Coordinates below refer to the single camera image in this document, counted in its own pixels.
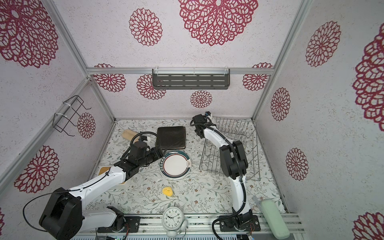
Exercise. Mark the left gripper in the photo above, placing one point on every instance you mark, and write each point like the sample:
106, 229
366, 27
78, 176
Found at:
157, 154

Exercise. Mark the white round plate back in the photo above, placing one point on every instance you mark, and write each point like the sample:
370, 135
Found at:
175, 163

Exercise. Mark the white round plate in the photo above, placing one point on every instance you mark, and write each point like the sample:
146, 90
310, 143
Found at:
175, 178
175, 163

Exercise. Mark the white round plate front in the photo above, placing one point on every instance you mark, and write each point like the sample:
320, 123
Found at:
175, 178

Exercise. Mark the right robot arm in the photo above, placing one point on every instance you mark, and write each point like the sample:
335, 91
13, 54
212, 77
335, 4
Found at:
233, 159

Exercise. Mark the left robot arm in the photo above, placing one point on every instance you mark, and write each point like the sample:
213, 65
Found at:
65, 214

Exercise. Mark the tan sponge block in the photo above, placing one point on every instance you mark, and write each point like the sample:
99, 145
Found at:
128, 134

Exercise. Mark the yellow small piece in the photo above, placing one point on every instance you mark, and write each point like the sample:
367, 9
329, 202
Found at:
167, 191

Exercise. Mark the white alarm clock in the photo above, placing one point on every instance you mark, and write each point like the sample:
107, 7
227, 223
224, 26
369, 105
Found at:
174, 222

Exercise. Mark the pale green bottle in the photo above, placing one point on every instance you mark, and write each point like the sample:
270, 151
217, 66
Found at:
274, 219

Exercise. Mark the grey wall shelf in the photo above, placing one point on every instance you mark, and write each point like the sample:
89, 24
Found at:
191, 80

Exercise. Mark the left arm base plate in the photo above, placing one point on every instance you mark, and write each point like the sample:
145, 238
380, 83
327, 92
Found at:
128, 224

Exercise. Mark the black wire wall basket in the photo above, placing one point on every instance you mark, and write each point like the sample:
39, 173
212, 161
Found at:
62, 119

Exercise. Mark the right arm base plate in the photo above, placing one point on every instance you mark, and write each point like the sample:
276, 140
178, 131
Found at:
242, 223

